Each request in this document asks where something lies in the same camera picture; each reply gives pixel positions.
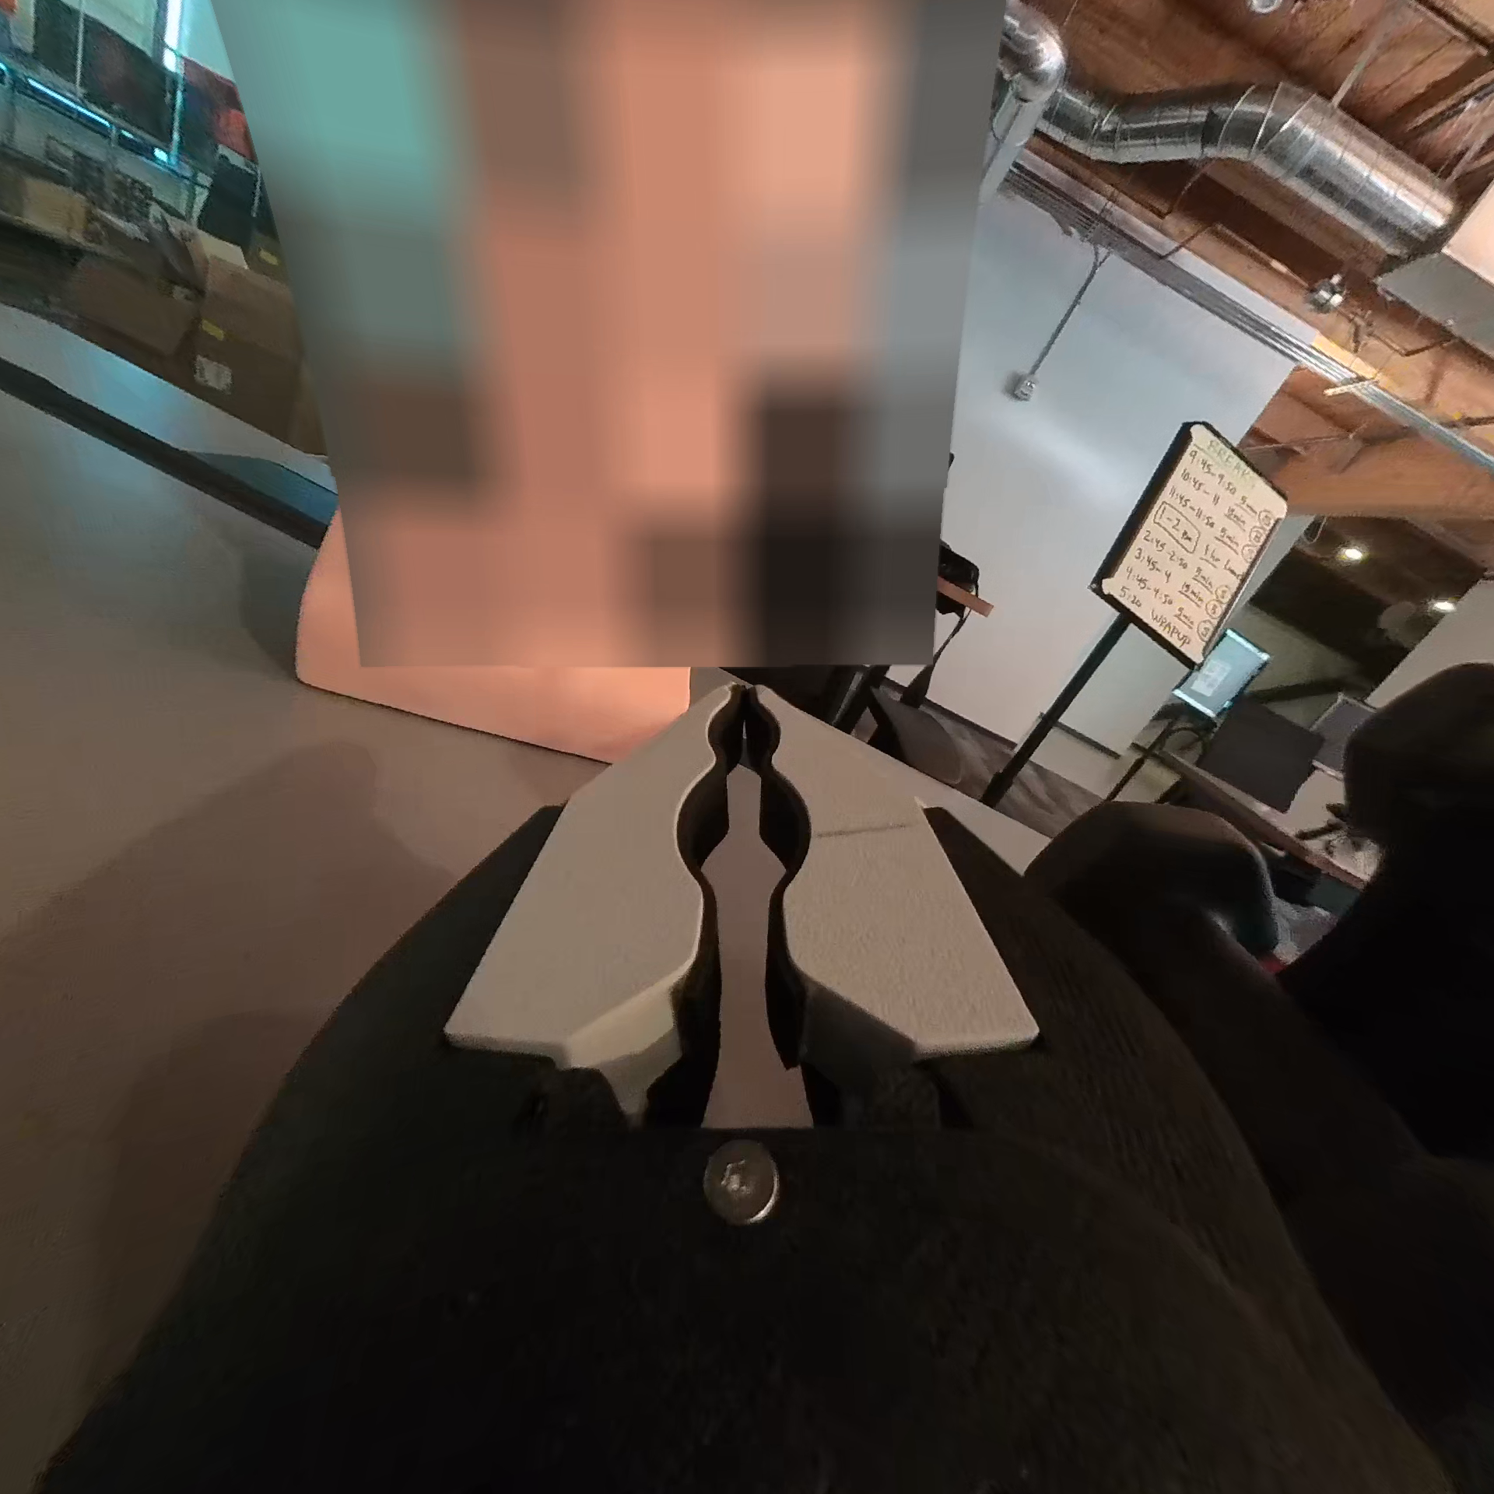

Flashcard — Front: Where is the brown cardboard box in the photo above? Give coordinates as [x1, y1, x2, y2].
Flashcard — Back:
[67, 247, 210, 355]
[174, 247, 332, 459]

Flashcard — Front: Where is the salmon pink sheet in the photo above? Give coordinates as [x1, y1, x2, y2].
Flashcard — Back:
[296, 513, 702, 767]

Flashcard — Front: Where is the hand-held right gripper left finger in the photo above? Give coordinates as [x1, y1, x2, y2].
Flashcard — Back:
[444, 686, 750, 1126]

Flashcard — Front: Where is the lit computer monitor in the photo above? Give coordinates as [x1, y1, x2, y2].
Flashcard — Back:
[1172, 630, 1273, 720]

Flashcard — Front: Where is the whiteboard on black stand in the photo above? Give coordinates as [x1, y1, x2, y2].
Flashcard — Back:
[981, 421, 1290, 809]

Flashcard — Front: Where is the silver metal air duct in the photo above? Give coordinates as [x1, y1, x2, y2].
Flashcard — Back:
[990, 0, 1463, 261]

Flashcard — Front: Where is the black computer monitor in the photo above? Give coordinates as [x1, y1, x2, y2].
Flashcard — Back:
[1200, 705, 1328, 815]

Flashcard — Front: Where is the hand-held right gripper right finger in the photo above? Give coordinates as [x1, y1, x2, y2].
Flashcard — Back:
[744, 686, 1041, 1070]

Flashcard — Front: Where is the metal storage shelf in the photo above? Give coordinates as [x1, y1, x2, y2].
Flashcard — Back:
[0, 0, 241, 252]

